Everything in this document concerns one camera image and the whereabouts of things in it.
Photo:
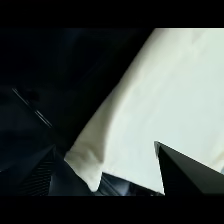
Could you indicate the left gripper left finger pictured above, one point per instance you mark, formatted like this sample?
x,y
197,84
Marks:
x,y
31,176

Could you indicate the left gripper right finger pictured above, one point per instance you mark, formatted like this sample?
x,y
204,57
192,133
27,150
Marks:
x,y
190,176

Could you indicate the cream shirt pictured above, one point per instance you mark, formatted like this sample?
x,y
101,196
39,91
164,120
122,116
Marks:
x,y
166,100

